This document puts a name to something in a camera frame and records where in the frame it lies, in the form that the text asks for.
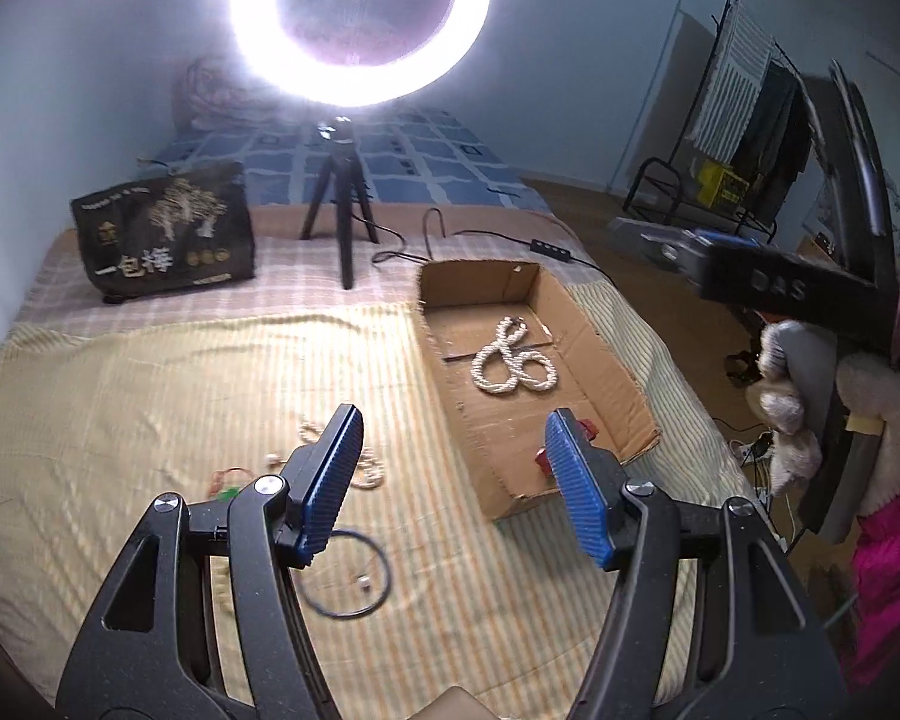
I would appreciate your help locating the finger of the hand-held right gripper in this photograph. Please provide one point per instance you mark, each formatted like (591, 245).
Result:
(682, 255)
(645, 229)

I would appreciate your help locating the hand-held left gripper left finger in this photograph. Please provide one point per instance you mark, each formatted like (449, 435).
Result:
(334, 480)

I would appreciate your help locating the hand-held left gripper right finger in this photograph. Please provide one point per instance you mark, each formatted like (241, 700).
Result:
(574, 487)

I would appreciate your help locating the cardboard box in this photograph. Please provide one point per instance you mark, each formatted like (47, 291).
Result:
(495, 424)

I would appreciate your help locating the red charm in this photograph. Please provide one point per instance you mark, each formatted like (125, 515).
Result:
(587, 430)

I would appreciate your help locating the yellow crate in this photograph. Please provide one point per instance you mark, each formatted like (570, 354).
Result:
(720, 184)

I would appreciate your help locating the beige plush toy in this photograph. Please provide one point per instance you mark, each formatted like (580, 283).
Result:
(784, 405)

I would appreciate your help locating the dark hanging clothes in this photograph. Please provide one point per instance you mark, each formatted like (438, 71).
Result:
(776, 127)

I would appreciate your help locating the white power strip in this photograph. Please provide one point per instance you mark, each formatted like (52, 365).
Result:
(750, 450)

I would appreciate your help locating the striped towel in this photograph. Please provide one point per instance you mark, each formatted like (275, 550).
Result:
(727, 82)

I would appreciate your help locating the yellow striped blanket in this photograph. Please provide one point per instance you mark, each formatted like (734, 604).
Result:
(157, 390)

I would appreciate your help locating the plaid blanket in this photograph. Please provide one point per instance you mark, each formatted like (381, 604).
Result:
(285, 270)

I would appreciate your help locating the blue checked bedsheet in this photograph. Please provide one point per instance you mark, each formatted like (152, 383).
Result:
(435, 157)

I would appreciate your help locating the black clothes rack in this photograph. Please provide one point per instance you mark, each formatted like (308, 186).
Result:
(729, 7)

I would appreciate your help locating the beige cushion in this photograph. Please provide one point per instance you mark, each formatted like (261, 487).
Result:
(457, 705)

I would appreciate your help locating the black tripod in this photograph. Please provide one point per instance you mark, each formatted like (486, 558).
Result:
(343, 202)

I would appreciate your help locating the black printed snack bag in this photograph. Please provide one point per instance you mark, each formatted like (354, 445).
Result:
(165, 240)

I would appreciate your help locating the person's pink clothing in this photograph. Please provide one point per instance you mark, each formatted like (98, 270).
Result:
(892, 577)

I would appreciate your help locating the folded floral quilt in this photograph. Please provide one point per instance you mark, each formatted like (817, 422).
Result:
(210, 97)

